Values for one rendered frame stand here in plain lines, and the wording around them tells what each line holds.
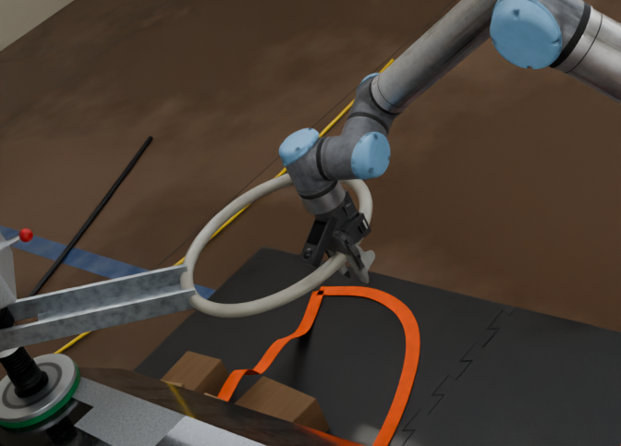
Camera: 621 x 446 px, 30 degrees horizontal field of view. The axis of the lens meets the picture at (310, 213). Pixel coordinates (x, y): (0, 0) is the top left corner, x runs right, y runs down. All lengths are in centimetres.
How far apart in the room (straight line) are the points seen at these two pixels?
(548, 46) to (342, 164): 60
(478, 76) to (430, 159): 60
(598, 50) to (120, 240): 327
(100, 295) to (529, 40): 129
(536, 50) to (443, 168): 261
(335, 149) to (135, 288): 68
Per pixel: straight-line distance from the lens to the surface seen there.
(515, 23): 184
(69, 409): 269
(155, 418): 253
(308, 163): 233
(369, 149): 226
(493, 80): 493
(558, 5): 187
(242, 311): 251
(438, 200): 428
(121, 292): 273
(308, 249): 243
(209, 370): 374
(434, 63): 219
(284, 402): 346
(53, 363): 281
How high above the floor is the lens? 231
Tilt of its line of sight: 31 degrees down
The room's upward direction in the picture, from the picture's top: 23 degrees counter-clockwise
